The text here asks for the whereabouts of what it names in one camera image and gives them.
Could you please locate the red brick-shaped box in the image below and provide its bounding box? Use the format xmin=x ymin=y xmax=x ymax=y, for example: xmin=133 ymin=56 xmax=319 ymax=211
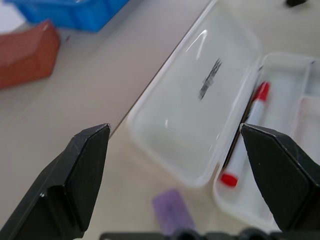
xmin=0 ymin=19 xmax=62 ymax=90

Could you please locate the small black object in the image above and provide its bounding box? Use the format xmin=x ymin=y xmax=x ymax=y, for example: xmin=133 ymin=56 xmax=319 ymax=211
xmin=284 ymin=0 xmax=309 ymax=8

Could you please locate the red capped white marker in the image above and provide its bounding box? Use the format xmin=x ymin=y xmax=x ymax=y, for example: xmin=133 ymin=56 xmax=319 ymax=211
xmin=220 ymin=81 xmax=272 ymax=188

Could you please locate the purple eraser block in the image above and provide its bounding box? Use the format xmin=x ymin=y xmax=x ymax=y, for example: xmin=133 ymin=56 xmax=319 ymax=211
xmin=152 ymin=188 xmax=196 ymax=234

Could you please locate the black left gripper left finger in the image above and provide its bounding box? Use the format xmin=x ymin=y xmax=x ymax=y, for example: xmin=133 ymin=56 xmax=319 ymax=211
xmin=0 ymin=123 xmax=111 ymax=240

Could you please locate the blue plastic crate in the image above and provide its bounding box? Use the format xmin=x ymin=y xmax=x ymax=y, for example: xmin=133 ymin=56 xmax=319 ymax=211
xmin=8 ymin=0 xmax=131 ymax=33

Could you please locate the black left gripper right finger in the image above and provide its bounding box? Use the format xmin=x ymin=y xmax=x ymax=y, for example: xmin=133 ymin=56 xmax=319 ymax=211
xmin=239 ymin=122 xmax=320 ymax=232

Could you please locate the translucent white pencil case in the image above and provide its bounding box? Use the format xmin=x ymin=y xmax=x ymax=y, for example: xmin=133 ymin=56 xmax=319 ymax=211
xmin=126 ymin=0 xmax=320 ymax=232

